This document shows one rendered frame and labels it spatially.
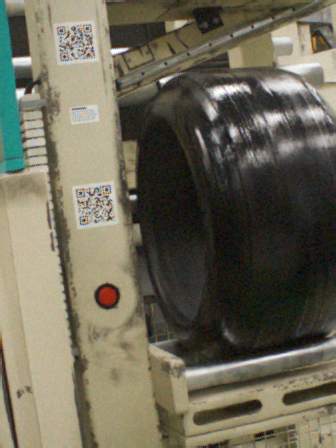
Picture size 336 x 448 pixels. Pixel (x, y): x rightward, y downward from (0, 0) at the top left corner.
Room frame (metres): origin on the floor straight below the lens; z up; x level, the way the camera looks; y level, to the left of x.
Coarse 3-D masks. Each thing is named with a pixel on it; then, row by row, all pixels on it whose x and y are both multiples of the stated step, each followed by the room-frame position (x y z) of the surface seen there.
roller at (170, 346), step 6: (156, 342) 1.77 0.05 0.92; (162, 342) 1.77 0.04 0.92; (168, 342) 1.77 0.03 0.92; (174, 342) 1.77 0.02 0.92; (180, 342) 1.77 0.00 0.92; (162, 348) 1.76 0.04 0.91; (168, 348) 1.76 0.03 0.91; (174, 348) 1.76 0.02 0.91; (180, 348) 1.77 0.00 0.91; (186, 348) 1.77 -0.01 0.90; (174, 354) 1.76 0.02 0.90; (180, 354) 1.77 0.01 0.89; (186, 354) 1.77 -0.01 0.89; (192, 354) 1.78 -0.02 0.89
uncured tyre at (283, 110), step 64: (192, 128) 1.47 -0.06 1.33; (256, 128) 1.44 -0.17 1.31; (320, 128) 1.47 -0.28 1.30; (192, 192) 1.93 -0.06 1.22; (256, 192) 1.40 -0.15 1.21; (320, 192) 1.43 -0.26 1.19; (192, 256) 1.91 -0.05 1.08; (256, 256) 1.40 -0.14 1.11; (320, 256) 1.44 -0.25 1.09; (192, 320) 1.81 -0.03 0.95; (256, 320) 1.46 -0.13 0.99; (320, 320) 1.52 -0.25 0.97
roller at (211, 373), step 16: (256, 352) 1.53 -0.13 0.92; (272, 352) 1.53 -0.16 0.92; (288, 352) 1.54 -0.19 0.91; (304, 352) 1.54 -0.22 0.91; (320, 352) 1.55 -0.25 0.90; (192, 368) 1.49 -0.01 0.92; (208, 368) 1.49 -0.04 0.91; (224, 368) 1.50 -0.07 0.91; (240, 368) 1.50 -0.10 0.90; (256, 368) 1.51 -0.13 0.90; (272, 368) 1.52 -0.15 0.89; (288, 368) 1.54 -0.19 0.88; (192, 384) 1.48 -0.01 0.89; (208, 384) 1.49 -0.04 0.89
